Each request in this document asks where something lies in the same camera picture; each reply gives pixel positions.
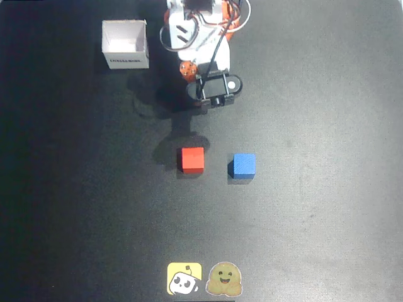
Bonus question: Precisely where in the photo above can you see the red cube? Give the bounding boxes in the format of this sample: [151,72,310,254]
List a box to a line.
[177,147,205,175]

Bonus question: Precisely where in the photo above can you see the white cardboard box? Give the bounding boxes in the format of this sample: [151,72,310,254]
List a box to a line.
[101,19,150,70]

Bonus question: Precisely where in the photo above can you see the blue cube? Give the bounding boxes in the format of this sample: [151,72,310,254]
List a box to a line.
[227,153,256,180]

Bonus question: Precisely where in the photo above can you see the black webcam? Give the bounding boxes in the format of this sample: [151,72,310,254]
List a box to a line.
[186,70,244,108]

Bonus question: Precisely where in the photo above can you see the yellow robot sticker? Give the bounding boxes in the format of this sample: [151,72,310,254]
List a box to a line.
[166,262,203,296]

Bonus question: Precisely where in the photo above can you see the hugging face emoji sticker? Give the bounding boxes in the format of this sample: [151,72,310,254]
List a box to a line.
[205,261,243,297]

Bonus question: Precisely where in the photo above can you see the black cable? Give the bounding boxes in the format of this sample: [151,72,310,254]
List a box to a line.
[196,12,241,99]

